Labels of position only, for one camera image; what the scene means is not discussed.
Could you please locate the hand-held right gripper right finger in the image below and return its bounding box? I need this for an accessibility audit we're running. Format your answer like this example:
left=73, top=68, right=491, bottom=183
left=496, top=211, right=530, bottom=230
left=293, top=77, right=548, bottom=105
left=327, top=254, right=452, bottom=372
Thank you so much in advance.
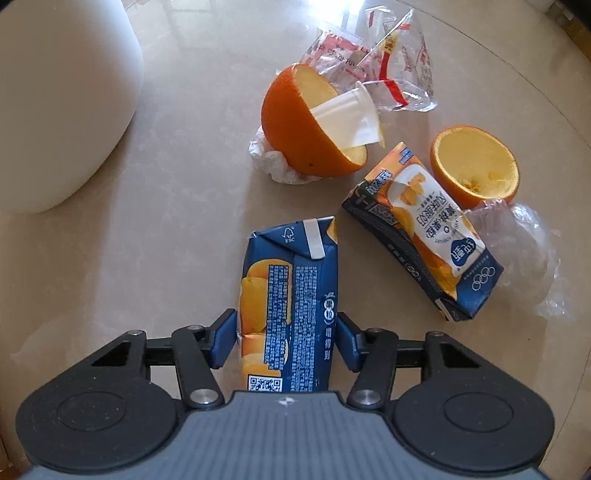
left=337, top=311, right=498, bottom=411

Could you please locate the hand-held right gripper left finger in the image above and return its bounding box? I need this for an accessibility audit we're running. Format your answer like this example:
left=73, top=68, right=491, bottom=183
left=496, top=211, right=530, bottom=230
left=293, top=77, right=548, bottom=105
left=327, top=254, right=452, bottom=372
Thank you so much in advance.
left=91, top=308, right=238, bottom=411

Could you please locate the blue orange juice carton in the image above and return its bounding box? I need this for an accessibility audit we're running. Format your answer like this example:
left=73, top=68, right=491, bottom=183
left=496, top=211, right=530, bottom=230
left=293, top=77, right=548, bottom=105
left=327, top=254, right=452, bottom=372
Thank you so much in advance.
left=235, top=216, right=340, bottom=394

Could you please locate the orange half peel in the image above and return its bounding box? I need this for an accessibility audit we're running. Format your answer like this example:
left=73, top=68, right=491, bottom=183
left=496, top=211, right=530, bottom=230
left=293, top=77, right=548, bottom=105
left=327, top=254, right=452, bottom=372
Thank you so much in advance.
left=261, top=64, right=370, bottom=178
left=430, top=127, right=522, bottom=213

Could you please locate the white plastic trash bin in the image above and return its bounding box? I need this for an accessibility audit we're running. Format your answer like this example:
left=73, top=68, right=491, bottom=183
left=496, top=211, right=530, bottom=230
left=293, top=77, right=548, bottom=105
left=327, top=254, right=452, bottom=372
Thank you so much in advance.
left=0, top=0, right=144, bottom=215

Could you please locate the dark blue yogurt drink carton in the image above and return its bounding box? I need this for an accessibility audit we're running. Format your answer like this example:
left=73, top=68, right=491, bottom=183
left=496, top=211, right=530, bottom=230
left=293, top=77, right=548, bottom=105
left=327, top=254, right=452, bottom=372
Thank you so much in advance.
left=341, top=142, right=504, bottom=323

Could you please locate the crumpled white tissue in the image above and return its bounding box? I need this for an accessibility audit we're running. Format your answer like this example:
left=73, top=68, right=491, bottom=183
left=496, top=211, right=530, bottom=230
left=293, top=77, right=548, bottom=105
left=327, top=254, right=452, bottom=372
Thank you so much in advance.
left=249, top=127, right=319, bottom=185

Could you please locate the crumpled clear plastic film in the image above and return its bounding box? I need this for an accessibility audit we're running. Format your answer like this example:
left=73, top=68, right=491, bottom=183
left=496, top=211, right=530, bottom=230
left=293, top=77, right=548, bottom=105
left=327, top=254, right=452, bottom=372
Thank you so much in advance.
left=462, top=200, right=575, bottom=321

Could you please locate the white plastic yogurt cup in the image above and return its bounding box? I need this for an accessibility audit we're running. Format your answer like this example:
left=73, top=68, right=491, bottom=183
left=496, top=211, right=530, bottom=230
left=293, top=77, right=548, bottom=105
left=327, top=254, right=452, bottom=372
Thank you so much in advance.
left=307, top=80, right=386, bottom=149

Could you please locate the clear red-printed snack wrapper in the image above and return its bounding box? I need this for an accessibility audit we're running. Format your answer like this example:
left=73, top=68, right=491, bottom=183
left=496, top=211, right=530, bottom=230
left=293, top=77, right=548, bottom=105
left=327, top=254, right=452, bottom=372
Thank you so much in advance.
left=300, top=28, right=372, bottom=90
left=360, top=7, right=437, bottom=112

